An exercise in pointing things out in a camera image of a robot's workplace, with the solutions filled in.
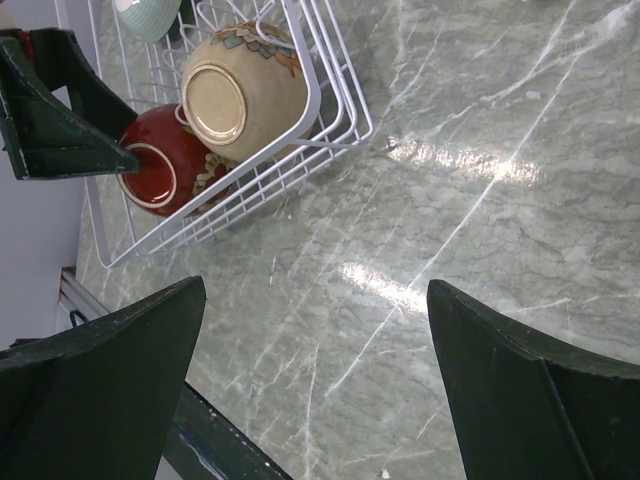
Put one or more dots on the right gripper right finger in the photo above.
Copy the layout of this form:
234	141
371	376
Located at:
526	405

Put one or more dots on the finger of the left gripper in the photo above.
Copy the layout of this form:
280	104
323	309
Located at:
44	138
59	61

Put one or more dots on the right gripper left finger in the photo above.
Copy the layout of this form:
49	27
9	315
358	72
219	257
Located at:
97	401

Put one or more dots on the pale green ceramic bowl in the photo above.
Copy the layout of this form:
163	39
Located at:
149	20

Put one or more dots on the black base beam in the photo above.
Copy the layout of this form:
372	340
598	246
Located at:
203	444

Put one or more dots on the red ceramic bowl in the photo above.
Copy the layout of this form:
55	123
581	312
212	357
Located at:
175	166

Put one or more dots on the tan floral bowl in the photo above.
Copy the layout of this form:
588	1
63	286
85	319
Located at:
242	88

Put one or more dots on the aluminium frame rail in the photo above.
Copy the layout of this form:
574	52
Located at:
81	305

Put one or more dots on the white wire dish rack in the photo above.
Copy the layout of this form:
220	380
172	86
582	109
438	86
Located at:
336	119

